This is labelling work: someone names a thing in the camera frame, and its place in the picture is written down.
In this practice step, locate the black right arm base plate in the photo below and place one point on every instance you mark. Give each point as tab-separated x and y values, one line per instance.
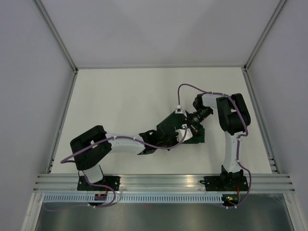
216	184

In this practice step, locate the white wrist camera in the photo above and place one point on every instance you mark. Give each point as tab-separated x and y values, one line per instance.
180	111
183	134

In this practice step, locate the aluminium frame post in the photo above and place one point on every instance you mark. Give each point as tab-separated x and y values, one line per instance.
265	32
54	32

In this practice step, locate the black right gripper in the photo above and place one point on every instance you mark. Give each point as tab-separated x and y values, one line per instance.
191	124

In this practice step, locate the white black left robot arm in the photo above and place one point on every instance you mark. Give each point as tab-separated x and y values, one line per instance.
92	146

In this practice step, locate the aluminium left frame post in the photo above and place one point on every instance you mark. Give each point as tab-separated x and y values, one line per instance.
54	32

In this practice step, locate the aluminium right side rail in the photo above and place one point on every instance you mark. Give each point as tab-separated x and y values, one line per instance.
261	121

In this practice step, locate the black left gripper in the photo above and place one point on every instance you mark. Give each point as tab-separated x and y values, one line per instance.
175	142

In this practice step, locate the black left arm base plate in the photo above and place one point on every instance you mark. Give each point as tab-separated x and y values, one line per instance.
111	181

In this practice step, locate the aluminium front rail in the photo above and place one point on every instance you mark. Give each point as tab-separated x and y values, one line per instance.
169	183

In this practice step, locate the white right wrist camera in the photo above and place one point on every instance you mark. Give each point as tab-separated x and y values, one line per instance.
180	111

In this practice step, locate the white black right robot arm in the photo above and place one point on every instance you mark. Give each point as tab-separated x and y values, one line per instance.
234	119

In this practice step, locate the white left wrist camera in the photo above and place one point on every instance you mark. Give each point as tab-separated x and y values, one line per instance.
183	134

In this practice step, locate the dark green cloth napkin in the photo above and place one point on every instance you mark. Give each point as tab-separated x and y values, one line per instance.
177	120

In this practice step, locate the aluminium right frame post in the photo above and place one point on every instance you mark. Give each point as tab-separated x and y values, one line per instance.
265	32

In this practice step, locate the white slotted cable duct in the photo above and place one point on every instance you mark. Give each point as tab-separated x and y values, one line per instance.
135	198

